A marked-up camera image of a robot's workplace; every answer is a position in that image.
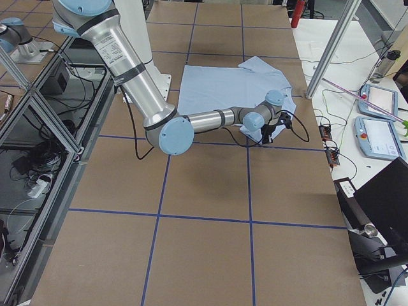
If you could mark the purple stick green tip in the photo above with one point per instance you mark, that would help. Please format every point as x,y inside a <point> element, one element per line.
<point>366,101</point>

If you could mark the black box with label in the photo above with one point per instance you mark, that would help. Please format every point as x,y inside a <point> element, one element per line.
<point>354,214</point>

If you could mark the brown paper table cover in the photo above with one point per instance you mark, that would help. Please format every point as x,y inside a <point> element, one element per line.
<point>219,224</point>

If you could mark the small orange circuit board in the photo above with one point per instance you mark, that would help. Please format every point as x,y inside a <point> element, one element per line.
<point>325,132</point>

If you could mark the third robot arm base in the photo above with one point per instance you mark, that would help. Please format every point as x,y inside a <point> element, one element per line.
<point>17,41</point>

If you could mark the aluminium frame post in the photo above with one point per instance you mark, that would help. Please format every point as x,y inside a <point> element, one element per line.
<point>332,45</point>

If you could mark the teach pendant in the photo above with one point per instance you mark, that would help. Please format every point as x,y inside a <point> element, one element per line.
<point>378,138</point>
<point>384,98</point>

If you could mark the aluminium frame rack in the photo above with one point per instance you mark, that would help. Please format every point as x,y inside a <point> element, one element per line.
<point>52,107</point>

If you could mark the upper teach pendant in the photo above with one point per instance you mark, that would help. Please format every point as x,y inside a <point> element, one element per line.
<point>384,98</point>

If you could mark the light blue t-shirt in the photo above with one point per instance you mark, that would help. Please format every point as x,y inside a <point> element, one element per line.
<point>205,89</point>

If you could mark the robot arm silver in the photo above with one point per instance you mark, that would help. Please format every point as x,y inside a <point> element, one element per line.
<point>99,23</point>

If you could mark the lower teach pendant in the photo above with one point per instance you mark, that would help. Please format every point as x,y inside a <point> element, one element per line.
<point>378,138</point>

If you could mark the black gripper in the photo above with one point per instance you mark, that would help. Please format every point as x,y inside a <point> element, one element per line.
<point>267,131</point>

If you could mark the black laptop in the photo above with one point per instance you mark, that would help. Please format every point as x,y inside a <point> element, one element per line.
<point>384,200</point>

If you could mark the clear water bottle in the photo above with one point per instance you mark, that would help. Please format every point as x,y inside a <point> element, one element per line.
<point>385,64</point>

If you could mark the red bottle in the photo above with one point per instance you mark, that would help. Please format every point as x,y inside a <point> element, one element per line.
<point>297,13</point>

